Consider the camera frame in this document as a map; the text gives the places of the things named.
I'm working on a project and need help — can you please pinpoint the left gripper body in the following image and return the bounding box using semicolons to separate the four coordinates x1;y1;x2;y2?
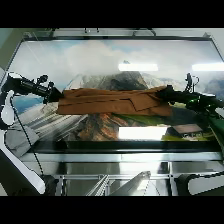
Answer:
46;86;65;104

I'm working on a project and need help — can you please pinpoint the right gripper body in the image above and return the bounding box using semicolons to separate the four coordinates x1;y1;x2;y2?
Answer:
157;85;177;102

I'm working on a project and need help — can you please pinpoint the brown shirt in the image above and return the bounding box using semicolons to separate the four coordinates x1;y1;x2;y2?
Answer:
56;85;174;117

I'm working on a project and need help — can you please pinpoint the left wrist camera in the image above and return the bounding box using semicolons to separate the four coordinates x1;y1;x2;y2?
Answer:
35;74;50;87

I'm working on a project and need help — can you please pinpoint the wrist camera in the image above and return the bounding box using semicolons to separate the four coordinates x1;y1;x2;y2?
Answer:
184;72;200;93
35;74;50;87

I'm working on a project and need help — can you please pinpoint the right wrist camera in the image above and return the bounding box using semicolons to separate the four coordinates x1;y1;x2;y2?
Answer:
184;72;200;93

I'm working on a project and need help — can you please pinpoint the black cable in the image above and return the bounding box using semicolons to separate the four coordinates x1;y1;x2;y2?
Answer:
9;94;45;177

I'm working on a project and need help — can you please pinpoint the silver frame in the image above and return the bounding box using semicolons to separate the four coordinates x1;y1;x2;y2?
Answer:
0;151;224;197

